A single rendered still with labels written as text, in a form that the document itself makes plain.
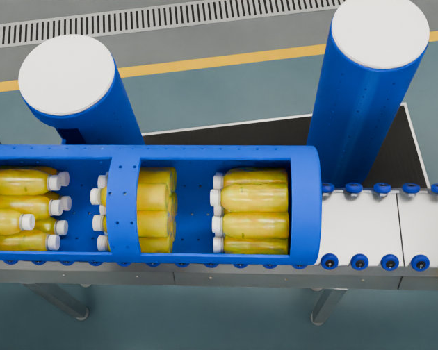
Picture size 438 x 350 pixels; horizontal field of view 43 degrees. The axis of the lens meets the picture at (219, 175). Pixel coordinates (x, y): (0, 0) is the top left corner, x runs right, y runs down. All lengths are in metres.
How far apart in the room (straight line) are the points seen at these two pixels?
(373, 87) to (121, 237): 0.88
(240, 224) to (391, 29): 0.77
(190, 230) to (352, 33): 0.73
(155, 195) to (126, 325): 1.21
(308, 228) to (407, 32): 0.74
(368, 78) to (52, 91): 0.90
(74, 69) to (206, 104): 1.20
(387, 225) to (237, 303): 1.02
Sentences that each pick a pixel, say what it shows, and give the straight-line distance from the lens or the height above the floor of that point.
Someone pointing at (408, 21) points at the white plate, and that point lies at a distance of 1.76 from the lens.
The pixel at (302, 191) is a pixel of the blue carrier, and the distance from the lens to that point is 1.21.
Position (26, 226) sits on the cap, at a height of 1.11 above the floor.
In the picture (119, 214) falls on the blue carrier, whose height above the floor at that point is 1.21.
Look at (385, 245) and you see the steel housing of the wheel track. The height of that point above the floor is 0.93.
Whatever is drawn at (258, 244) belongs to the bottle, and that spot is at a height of 1.07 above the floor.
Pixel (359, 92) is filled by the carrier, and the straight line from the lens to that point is 1.75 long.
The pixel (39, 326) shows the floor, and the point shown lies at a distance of 2.53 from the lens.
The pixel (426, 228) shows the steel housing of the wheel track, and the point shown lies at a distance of 1.57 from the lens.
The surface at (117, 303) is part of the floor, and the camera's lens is 2.46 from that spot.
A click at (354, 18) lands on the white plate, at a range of 1.74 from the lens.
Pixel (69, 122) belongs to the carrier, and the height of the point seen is 0.99.
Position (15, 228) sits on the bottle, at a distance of 1.42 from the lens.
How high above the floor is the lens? 2.35
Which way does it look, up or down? 65 degrees down
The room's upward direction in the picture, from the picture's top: 7 degrees counter-clockwise
